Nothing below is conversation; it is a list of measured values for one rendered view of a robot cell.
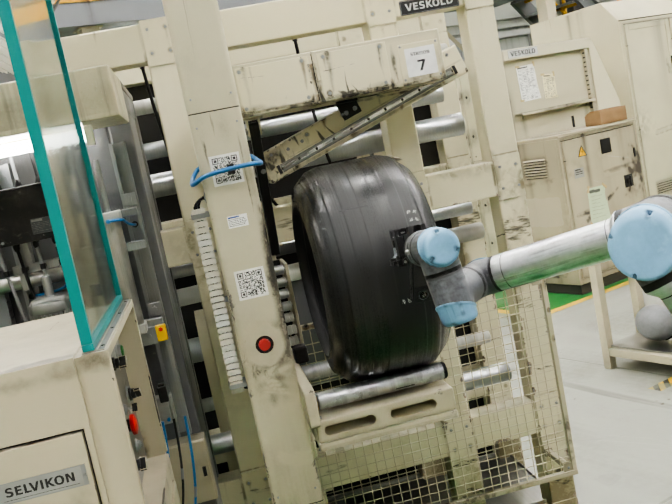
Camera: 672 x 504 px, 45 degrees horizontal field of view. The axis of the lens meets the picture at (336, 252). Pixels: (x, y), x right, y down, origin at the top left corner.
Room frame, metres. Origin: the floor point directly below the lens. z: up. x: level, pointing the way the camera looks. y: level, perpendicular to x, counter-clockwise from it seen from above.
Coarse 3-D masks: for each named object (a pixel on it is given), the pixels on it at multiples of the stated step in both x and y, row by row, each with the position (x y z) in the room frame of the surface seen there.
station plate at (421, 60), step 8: (416, 48) 2.38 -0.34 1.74; (424, 48) 2.38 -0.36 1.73; (432, 48) 2.38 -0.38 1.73; (408, 56) 2.37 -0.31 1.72; (416, 56) 2.38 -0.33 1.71; (424, 56) 2.38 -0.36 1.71; (432, 56) 2.38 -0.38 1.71; (408, 64) 2.37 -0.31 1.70; (416, 64) 2.38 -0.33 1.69; (424, 64) 2.38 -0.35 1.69; (432, 64) 2.38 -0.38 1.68; (408, 72) 2.37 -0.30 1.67; (416, 72) 2.38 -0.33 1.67; (424, 72) 2.38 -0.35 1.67; (432, 72) 2.38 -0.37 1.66
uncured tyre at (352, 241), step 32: (352, 160) 2.13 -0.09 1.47; (384, 160) 2.08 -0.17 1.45; (320, 192) 1.98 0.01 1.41; (352, 192) 1.97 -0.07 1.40; (384, 192) 1.96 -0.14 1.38; (416, 192) 1.98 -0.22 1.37; (320, 224) 1.93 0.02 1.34; (352, 224) 1.91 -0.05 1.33; (384, 224) 1.91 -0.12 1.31; (416, 224) 1.91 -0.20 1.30; (320, 256) 1.91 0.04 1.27; (352, 256) 1.87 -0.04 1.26; (384, 256) 1.88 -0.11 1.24; (320, 288) 2.39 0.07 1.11; (352, 288) 1.86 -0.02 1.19; (384, 288) 1.87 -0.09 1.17; (320, 320) 2.28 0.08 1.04; (352, 320) 1.87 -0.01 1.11; (384, 320) 1.88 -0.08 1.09; (416, 320) 1.90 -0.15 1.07; (352, 352) 1.92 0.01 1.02; (384, 352) 1.92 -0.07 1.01; (416, 352) 1.96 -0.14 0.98
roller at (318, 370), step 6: (306, 366) 2.26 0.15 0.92; (312, 366) 2.26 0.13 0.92; (318, 366) 2.26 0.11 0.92; (324, 366) 2.26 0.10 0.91; (306, 372) 2.25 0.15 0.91; (312, 372) 2.25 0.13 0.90; (318, 372) 2.25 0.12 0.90; (324, 372) 2.25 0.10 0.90; (330, 372) 2.26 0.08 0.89; (312, 378) 2.25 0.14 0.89; (318, 378) 2.26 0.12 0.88
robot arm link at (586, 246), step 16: (624, 208) 1.49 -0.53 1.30; (592, 224) 1.52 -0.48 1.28; (608, 224) 1.49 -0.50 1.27; (544, 240) 1.57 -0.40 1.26; (560, 240) 1.54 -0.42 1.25; (576, 240) 1.52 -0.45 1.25; (592, 240) 1.50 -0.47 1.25; (496, 256) 1.63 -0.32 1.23; (512, 256) 1.60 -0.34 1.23; (528, 256) 1.57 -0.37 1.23; (544, 256) 1.55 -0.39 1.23; (560, 256) 1.53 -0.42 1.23; (576, 256) 1.51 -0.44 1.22; (592, 256) 1.50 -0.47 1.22; (608, 256) 1.49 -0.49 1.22; (480, 272) 1.62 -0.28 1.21; (496, 272) 1.61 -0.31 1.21; (512, 272) 1.59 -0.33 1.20; (528, 272) 1.57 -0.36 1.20; (544, 272) 1.56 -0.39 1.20; (560, 272) 1.55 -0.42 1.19; (496, 288) 1.62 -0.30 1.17
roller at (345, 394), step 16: (416, 368) 2.03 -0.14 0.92; (432, 368) 2.02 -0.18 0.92; (352, 384) 2.00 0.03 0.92; (368, 384) 1.99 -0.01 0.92; (384, 384) 1.99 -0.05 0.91; (400, 384) 2.00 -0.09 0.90; (416, 384) 2.01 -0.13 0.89; (320, 400) 1.97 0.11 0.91; (336, 400) 1.97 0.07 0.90; (352, 400) 1.99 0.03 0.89
